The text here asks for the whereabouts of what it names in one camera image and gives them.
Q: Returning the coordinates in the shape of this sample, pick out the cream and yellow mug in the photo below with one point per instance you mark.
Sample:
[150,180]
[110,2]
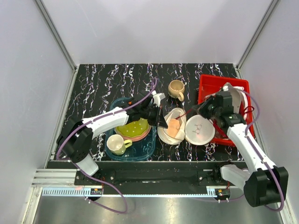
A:
[117,145]

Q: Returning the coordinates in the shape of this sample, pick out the teal transparent plastic tub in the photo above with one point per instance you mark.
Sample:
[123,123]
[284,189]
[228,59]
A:
[139,151]

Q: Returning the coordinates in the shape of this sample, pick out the beige ceramic mug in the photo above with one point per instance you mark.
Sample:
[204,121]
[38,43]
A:
[176,90]

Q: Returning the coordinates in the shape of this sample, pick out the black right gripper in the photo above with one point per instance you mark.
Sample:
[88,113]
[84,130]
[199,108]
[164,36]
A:
[200,109]

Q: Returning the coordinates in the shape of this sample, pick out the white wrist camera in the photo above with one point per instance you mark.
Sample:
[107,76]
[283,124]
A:
[157,97]
[225,88]

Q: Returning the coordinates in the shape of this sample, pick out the white lace bra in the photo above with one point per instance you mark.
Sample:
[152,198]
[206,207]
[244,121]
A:
[244,102]

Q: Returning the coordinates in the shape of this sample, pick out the green polka dot bowl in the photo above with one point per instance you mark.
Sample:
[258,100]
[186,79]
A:
[141,123]

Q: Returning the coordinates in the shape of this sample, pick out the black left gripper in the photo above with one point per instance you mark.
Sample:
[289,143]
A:
[159,120]

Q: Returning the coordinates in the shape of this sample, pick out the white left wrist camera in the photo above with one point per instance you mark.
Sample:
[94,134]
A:
[157,97]

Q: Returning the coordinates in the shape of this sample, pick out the red bra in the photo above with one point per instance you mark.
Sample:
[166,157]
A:
[218,133]

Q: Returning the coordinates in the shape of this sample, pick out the peach bra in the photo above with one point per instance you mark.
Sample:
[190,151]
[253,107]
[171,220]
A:
[173,127]

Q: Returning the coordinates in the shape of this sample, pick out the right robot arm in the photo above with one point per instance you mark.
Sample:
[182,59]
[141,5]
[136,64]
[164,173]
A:
[264,183]

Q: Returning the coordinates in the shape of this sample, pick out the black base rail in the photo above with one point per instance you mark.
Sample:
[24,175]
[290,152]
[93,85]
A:
[155,178]

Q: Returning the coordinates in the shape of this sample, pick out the grey bra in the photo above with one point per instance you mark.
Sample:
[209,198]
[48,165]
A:
[234,93]

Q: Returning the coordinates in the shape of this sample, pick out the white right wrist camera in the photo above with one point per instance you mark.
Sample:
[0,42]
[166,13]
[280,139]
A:
[225,88]

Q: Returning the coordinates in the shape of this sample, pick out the pink plate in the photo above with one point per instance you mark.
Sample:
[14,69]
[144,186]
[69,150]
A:
[142,136]

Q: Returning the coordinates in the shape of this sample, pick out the red plastic bin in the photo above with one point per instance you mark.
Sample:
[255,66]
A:
[209,84]

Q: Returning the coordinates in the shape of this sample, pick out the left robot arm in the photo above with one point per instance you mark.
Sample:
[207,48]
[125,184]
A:
[75,139]

